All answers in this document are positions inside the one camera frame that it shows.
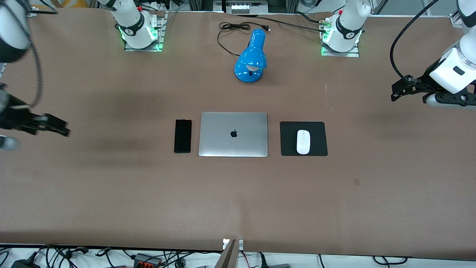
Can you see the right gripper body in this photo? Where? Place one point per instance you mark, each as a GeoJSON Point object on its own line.
{"type": "Point", "coordinates": [15, 120]}

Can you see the white computer mouse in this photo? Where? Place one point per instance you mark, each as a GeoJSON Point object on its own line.
{"type": "Point", "coordinates": [303, 142]}

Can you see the black smartphone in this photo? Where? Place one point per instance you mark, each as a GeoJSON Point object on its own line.
{"type": "Point", "coordinates": [183, 136]}

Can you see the black mouse pad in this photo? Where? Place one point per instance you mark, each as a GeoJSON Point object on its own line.
{"type": "Point", "coordinates": [288, 138]}

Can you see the black power adapter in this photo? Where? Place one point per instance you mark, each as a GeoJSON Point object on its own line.
{"type": "Point", "coordinates": [24, 263]}

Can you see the black power strip red switches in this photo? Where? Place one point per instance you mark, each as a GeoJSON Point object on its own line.
{"type": "Point", "coordinates": [148, 259]}

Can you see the blue desk lamp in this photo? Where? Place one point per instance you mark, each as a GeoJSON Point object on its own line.
{"type": "Point", "coordinates": [251, 59]}

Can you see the silver laptop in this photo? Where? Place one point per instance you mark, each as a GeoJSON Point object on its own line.
{"type": "Point", "coordinates": [233, 134]}

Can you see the white terminal block device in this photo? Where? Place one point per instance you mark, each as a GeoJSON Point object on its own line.
{"type": "Point", "coordinates": [245, 6]}

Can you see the brown table cover sheet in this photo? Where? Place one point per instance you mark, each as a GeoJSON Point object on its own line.
{"type": "Point", "coordinates": [238, 193]}

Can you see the aluminium profile bar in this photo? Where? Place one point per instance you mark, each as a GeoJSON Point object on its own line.
{"type": "Point", "coordinates": [227, 257]}

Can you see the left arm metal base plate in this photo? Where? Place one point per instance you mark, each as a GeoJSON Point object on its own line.
{"type": "Point", "coordinates": [340, 53]}

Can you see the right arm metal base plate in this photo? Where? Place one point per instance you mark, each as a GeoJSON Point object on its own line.
{"type": "Point", "coordinates": [160, 33]}

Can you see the white bracket pair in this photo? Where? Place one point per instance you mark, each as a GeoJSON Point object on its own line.
{"type": "Point", "coordinates": [241, 244]}

